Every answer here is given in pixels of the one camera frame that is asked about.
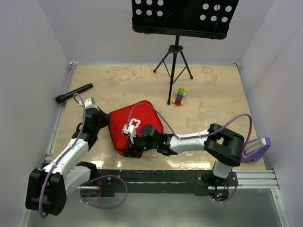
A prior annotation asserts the colourful toy block car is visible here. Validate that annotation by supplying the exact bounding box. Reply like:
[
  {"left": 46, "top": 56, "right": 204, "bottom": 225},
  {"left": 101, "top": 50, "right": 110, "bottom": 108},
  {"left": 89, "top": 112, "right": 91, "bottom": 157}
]
[{"left": 172, "top": 88, "right": 186, "bottom": 106}]

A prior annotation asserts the aluminium frame rail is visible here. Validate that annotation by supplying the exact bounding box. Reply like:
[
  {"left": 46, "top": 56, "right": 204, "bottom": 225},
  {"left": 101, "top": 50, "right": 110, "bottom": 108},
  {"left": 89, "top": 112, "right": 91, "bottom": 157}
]
[{"left": 32, "top": 61, "right": 79, "bottom": 171}]

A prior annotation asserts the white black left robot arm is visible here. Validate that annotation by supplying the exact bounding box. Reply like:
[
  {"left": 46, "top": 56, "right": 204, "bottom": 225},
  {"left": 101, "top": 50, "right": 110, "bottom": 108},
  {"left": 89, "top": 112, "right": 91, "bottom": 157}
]
[{"left": 25, "top": 107, "right": 110, "bottom": 216}]

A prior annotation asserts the black flashlight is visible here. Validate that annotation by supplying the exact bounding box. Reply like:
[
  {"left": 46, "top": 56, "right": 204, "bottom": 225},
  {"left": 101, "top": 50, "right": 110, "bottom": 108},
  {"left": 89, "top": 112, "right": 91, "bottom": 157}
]
[{"left": 55, "top": 83, "right": 93, "bottom": 104}]

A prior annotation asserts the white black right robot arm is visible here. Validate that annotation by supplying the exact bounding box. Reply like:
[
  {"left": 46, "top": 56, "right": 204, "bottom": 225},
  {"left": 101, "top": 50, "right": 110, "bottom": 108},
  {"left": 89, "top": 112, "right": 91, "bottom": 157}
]
[{"left": 122, "top": 123, "right": 244, "bottom": 186}]

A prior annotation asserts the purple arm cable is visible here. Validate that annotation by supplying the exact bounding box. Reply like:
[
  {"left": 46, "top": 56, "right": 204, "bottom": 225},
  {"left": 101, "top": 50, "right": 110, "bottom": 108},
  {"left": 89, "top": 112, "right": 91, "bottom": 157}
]
[
  {"left": 126, "top": 103, "right": 253, "bottom": 204},
  {"left": 39, "top": 93, "right": 128, "bottom": 218}
]

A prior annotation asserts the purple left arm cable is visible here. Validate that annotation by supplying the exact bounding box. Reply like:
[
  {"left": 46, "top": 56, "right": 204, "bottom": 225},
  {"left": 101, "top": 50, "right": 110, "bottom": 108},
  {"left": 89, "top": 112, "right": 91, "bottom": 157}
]
[{"left": 39, "top": 93, "right": 128, "bottom": 218}]

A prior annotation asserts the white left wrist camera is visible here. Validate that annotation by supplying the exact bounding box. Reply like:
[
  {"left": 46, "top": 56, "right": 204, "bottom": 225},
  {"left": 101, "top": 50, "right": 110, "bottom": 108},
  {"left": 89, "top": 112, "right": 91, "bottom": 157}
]
[{"left": 80, "top": 96, "right": 98, "bottom": 109}]

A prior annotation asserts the red black medicine kit case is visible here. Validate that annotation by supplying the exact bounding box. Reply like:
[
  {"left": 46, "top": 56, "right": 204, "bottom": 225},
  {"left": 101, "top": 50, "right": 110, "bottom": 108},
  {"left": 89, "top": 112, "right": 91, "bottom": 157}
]
[{"left": 108, "top": 100, "right": 164, "bottom": 157}]

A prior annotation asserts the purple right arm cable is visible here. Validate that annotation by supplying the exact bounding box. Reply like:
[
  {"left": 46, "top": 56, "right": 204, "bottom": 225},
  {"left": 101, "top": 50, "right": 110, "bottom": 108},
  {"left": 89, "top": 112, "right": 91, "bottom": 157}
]
[{"left": 126, "top": 103, "right": 253, "bottom": 204}]

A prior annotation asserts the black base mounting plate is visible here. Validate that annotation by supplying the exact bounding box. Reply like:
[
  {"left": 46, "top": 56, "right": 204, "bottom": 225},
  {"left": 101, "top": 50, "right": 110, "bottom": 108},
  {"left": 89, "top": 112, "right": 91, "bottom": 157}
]
[{"left": 71, "top": 169, "right": 239, "bottom": 197}]

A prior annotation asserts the purple white device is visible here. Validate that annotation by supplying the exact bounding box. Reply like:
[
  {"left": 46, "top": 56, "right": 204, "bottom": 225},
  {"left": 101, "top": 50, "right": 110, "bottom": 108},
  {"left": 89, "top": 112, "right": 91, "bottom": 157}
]
[{"left": 241, "top": 137, "right": 271, "bottom": 163}]

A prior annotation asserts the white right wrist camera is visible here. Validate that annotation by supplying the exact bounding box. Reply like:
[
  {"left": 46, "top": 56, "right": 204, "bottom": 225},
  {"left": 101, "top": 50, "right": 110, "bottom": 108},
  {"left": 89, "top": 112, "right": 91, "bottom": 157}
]
[{"left": 122, "top": 124, "right": 136, "bottom": 141}]

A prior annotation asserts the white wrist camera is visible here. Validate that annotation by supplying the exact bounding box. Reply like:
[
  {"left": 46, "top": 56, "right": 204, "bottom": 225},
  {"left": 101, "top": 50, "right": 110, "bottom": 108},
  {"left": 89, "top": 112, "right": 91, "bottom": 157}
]
[
  {"left": 80, "top": 96, "right": 98, "bottom": 109},
  {"left": 122, "top": 124, "right": 136, "bottom": 141}
]

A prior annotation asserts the black music stand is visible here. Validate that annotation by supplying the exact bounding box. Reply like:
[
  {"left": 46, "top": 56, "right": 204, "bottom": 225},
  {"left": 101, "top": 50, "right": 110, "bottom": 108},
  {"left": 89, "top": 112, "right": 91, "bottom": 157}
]
[{"left": 131, "top": 0, "right": 240, "bottom": 105}]

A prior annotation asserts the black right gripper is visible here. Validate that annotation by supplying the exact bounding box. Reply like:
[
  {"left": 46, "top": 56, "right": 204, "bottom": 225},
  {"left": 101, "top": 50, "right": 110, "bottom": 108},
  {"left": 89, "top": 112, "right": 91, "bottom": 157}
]
[{"left": 124, "top": 133, "right": 158, "bottom": 159}]

